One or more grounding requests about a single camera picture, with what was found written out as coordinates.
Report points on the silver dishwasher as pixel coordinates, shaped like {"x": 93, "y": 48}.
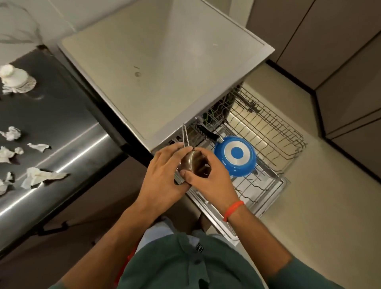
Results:
{"x": 148, "y": 74}

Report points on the person's right forearm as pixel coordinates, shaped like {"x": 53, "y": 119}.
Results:
{"x": 262, "y": 241}

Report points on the blue frying pan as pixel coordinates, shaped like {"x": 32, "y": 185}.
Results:
{"x": 247, "y": 163}

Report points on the person's left forearm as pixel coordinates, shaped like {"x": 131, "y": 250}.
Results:
{"x": 113, "y": 250}

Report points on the white paper scraps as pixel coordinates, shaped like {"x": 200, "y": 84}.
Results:
{"x": 32, "y": 177}

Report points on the person's left hand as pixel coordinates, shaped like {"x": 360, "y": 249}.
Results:
{"x": 160, "y": 184}

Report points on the red plastic bucket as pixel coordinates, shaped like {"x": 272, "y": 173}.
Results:
{"x": 128, "y": 262}

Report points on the round green plate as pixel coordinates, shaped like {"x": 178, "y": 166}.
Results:
{"x": 206, "y": 116}

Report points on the orange thread wristband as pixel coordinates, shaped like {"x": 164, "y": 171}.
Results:
{"x": 233, "y": 208}

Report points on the large black steel cup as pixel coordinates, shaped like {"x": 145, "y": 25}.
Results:
{"x": 192, "y": 160}

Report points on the green shirt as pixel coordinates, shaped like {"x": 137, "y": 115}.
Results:
{"x": 178, "y": 268}

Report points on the person's right hand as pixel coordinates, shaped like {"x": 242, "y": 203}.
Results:
{"x": 214, "y": 187}

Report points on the white patterned ceramic jar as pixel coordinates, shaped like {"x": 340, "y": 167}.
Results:
{"x": 16, "y": 79}

